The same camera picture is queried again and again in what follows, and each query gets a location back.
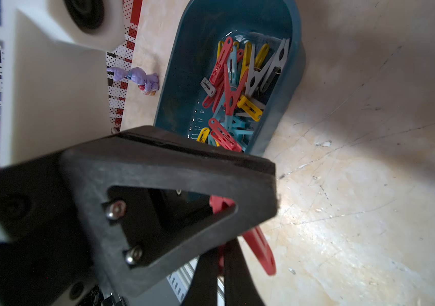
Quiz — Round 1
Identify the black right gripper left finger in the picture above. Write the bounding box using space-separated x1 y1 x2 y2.
182 248 219 306

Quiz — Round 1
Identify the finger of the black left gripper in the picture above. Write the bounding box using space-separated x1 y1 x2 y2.
59 126 278 298

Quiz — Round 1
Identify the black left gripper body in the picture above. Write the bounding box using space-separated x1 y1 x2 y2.
0 153 96 305

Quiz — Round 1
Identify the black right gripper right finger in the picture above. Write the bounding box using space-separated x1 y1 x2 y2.
224 238 265 306

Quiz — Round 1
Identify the dark teal storage box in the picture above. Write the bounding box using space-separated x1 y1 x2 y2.
155 1 305 156

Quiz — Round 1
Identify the yellow clothespin front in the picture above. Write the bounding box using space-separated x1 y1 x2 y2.
237 95 263 122

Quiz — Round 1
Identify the yellow clothespin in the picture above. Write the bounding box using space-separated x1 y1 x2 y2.
197 127 211 144
254 43 270 70
237 95 263 122
240 42 253 80

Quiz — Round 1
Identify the red clothespin front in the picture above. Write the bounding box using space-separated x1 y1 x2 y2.
209 37 234 85

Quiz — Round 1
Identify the grey clothespin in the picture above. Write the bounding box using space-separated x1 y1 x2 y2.
245 44 275 98
260 38 290 93
200 77 216 97

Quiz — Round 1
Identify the teal clothespin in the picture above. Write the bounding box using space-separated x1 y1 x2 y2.
222 116 254 142
227 46 238 87

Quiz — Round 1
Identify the purple small toy figure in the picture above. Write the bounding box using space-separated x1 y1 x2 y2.
107 67 160 96

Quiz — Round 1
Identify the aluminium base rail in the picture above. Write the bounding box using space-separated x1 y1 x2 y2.
167 258 225 306

